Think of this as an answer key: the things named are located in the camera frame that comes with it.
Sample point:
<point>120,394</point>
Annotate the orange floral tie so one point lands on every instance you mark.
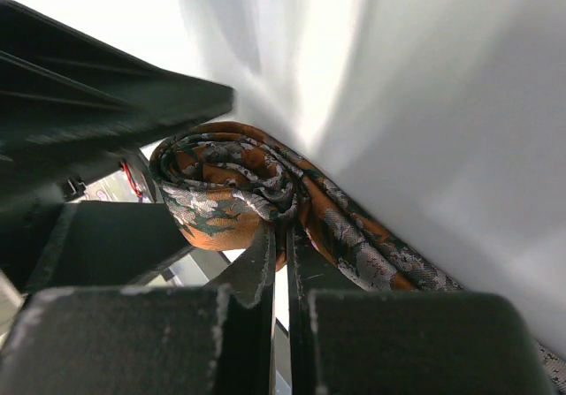
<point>424,334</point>

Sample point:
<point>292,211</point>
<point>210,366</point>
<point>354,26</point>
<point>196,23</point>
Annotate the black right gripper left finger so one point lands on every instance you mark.
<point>244,334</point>

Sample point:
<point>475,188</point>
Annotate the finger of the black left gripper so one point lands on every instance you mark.
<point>68,99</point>
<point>98,243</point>

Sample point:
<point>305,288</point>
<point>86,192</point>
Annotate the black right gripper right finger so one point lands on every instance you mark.
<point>326,322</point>

